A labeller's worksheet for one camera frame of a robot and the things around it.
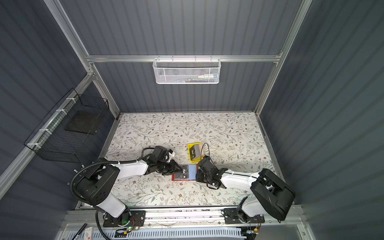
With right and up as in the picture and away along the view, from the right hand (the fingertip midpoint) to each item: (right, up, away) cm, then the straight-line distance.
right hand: (197, 177), depth 87 cm
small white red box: (-51, -20, -18) cm, 58 cm away
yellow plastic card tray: (-5, +17, +10) cm, 20 cm away
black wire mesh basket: (-65, +27, -14) cm, 71 cm away
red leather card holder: (-5, +2, +1) cm, 6 cm away
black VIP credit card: (-7, +2, 0) cm, 8 cm away
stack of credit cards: (-2, +14, +6) cm, 15 cm away
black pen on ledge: (-56, -20, -17) cm, 62 cm away
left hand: (-9, +4, 0) cm, 10 cm away
